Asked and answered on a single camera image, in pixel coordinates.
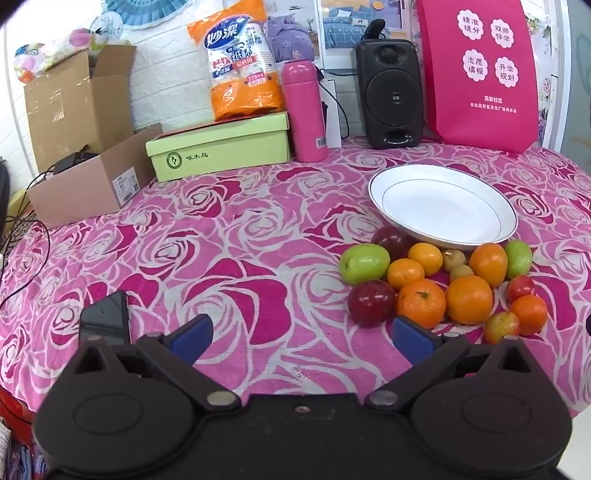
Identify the blue round fan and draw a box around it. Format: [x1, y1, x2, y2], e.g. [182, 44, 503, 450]
[104, 0, 195, 31]

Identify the small red-green apple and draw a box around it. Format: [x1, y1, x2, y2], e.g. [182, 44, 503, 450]
[483, 311, 521, 344]

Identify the pink thermos bottle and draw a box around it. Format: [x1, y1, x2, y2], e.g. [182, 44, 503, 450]
[281, 60, 329, 163]

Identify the pink tote bag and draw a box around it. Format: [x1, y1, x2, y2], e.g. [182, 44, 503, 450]
[416, 0, 541, 154]

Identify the large orange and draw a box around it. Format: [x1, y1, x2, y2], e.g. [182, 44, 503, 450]
[445, 274, 494, 325]

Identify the orange paper cup pack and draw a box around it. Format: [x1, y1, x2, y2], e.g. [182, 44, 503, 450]
[187, 0, 286, 123]

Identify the large green apple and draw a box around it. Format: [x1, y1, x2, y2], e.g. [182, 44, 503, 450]
[339, 244, 391, 284]

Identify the bedding wall poster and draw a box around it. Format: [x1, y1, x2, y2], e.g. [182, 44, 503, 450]
[265, 0, 416, 70]

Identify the white box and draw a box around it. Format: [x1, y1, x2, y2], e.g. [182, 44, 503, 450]
[318, 76, 343, 149]

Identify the black smartphone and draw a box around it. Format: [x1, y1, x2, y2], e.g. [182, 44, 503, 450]
[78, 291, 131, 347]

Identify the black power adapter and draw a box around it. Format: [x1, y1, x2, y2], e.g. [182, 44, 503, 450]
[53, 152, 100, 176]

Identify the black speaker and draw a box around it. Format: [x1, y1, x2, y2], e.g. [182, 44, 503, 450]
[355, 39, 424, 149]

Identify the dark red apple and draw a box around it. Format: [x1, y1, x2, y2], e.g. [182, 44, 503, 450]
[372, 226, 416, 261]
[347, 279, 397, 328]

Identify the yellowish orange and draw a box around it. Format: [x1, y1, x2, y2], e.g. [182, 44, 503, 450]
[407, 242, 444, 277]

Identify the small red apple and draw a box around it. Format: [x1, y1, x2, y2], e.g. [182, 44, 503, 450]
[506, 275, 536, 303]

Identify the small orange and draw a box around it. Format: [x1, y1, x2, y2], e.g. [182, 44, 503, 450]
[509, 294, 548, 336]

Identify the orange with green stem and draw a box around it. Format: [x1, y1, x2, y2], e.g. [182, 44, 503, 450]
[396, 278, 447, 329]

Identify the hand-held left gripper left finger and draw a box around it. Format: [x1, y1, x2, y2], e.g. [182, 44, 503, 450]
[74, 314, 242, 412]

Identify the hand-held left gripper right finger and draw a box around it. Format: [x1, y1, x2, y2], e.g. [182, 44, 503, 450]
[365, 315, 532, 412]

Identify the white plate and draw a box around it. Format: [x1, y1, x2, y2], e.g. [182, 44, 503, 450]
[368, 165, 519, 247]

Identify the small green apple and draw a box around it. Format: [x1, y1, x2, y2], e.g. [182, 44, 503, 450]
[503, 240, 534, 279]

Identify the black cable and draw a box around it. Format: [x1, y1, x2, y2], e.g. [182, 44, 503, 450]
[0, 173, 51, 310]

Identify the dark object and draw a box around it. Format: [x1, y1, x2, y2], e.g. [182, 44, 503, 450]
[0, 159, 10, 232]

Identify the pink rose tablecloth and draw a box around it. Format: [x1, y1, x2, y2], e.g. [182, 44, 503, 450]
[0, 134, 591, 421]

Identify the floral plastic bag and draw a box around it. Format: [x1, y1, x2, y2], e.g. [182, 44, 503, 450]
[14, 28, 125, 84]

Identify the large open cardboard box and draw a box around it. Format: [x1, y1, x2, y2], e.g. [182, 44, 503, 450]
[23, 45, 138, 174]

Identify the green shoe box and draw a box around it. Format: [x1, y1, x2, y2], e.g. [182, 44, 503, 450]
[145, 112, 293, 183]

